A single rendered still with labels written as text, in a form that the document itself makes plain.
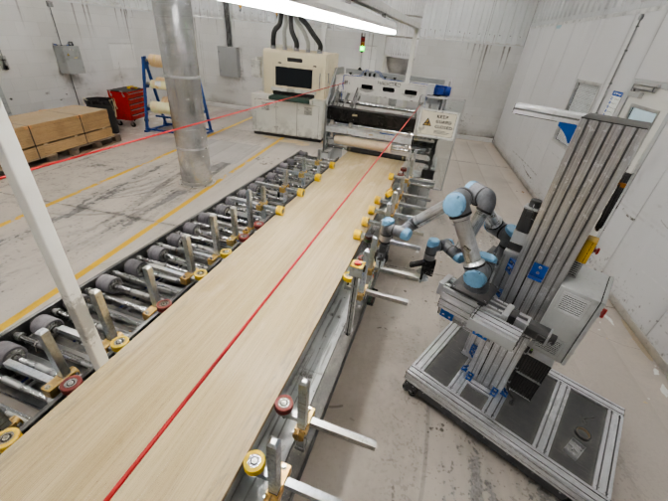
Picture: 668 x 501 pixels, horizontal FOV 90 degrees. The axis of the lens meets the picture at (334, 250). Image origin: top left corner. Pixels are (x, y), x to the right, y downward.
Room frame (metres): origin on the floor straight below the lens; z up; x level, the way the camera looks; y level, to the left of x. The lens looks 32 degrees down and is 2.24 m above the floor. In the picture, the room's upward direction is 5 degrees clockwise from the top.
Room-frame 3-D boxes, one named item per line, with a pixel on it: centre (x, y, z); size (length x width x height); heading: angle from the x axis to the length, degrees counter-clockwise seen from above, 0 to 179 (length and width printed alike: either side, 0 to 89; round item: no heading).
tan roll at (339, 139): (4.65, -0.45, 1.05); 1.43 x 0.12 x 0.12; 74
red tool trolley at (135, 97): (8.56, 5.31, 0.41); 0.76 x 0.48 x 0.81; 177
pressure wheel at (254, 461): (0.62, 0.22, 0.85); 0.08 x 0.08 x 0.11
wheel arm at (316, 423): (0.81, -0.04, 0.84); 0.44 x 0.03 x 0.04; 74
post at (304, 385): (0.79, 0.06, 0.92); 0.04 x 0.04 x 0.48; 74
